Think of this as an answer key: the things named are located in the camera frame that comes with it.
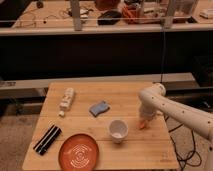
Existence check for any orange plate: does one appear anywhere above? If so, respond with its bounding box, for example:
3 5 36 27
58 134 99 171

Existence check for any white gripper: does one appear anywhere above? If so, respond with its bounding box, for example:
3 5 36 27
139 105 156 121

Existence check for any blue sponge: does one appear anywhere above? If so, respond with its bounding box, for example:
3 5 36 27
89 101 110 117

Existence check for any orange tool on shelf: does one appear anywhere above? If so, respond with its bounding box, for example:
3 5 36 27
122 6 138 24

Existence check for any left metal post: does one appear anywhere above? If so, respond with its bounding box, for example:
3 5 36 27
70 0 82 31

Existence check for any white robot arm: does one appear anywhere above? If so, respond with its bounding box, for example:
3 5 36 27
139 83 213 171

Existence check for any right metal post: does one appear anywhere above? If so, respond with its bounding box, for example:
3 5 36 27
163 0 176 29

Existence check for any black mouse on shelf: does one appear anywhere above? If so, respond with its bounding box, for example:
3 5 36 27
97 10 121 25

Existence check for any white bottle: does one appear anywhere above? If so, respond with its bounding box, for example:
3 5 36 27
59 88 75 117

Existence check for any black striped box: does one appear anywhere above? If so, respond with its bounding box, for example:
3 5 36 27
33 125 61 155

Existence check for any white cup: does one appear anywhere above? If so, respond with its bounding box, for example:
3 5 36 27
108 119 128 144

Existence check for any black floor cable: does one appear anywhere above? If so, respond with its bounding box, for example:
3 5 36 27
164 113 203 171

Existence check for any orange pepper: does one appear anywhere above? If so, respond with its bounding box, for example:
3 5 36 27
139 121 148 130

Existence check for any metal post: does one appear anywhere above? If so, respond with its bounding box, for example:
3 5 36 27
163 0 176 29
70 0 82 31

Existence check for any black hanging cable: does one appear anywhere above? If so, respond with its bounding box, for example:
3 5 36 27
160 26 167 84

